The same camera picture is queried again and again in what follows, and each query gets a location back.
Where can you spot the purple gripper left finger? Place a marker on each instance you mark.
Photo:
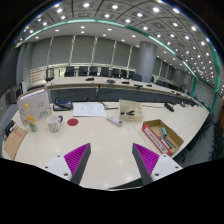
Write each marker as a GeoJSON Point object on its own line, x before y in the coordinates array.
{"type": "Point", "coordinates": [70, 166]}

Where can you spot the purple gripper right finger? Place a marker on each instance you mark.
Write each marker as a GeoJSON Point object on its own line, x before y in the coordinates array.
{"type": "Point", "coordinates": [152, 166]}

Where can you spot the red brown cardboard tray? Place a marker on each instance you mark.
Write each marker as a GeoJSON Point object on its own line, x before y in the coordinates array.
{"type": "Point", "coordinates": [152, 131]}

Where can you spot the tools in tray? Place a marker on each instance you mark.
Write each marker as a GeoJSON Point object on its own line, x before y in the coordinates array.
{"type": "Point", "coordinates": [164, 138]}

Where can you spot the red round coaster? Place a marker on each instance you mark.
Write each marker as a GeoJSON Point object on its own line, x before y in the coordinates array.
{"type": "Point", "coordinates": [72, 122]}

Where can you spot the white patterned mug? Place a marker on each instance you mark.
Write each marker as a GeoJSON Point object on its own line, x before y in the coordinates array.
{"type": "Point", "coordinates": [54, 123]}

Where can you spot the white paper sheet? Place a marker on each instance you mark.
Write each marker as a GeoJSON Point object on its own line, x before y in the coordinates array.
{"type": "Point", "coordinates": [88, 110]}

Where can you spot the open beige cardboard box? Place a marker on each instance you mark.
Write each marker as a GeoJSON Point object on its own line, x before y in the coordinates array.
{"type": "Point", "coordinates": [130, 111]}

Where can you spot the white power strip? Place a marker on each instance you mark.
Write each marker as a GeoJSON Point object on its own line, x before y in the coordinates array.
{"type": "Point", "coordinates": [114, 121]}

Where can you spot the black remote on table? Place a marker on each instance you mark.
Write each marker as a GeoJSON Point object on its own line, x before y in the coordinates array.
{"type": "Point", "coordinates": [169, 107]}

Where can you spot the black tray device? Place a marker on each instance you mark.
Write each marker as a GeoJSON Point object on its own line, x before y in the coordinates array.
{"type": "Point", "coordinates": [62, 105]}

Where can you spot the brown envelope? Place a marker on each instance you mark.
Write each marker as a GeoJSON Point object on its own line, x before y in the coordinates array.
{"type": "Point", "coordinates": [12, 143]}

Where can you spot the white cardboard box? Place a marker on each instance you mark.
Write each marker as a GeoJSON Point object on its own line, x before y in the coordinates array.
{"type": "Point", "coordinates": [38, 105]}

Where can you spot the long conference desk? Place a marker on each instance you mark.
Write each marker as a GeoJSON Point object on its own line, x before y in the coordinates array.
{"type": "Point", "coordinates": [103, 89]}

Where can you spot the grey round pillar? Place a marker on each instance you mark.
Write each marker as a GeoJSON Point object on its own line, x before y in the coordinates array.
{"type": "Point", "coordinates": [146, 60]}

